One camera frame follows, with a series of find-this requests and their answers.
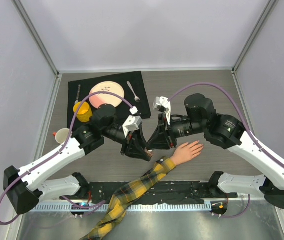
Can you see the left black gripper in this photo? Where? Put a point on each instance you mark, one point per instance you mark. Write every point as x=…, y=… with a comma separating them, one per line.
x=133, y=145

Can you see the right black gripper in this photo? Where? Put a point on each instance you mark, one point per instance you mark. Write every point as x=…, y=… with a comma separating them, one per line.
x=163, y=138

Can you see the glitter nail polish bottle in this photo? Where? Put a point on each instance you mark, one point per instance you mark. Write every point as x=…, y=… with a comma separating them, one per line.
x=149, y=154

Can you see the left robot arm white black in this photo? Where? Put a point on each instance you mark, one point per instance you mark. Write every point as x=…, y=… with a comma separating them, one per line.
x=25, y=187

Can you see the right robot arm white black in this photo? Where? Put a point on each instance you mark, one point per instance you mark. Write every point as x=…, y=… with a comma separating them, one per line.
x=228, y=133

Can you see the silver fork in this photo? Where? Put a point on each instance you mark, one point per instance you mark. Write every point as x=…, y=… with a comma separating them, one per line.
x=136, y=98

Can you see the black cloth placemat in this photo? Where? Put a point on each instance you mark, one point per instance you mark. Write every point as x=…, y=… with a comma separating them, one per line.
x=135, y=78

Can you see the yellow plaid sleeve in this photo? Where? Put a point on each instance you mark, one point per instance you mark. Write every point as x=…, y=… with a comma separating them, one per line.
x=126, y=195

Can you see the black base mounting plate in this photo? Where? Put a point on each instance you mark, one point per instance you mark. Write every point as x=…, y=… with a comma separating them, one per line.
x=164, y=192

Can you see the pink ceramic plate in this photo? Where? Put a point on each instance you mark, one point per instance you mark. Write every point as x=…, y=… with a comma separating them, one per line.
x=106, y=86

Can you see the yellow cup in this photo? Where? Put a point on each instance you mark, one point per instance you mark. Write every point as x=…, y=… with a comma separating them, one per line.
x=84, y=112

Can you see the white cup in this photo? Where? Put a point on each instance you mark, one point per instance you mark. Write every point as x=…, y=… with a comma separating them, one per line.
x=62, y=135

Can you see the silver knife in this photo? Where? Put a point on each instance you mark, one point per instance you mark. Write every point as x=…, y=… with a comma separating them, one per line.
x=77, y=95

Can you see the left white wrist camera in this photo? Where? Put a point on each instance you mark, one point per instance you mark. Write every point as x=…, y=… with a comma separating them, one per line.
x=132, y=122

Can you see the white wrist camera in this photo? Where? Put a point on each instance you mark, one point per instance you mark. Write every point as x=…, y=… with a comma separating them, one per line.
x=132, y=122
x=162, y=104

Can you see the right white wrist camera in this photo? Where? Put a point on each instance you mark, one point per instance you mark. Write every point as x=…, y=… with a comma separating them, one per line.
x=162, y=104

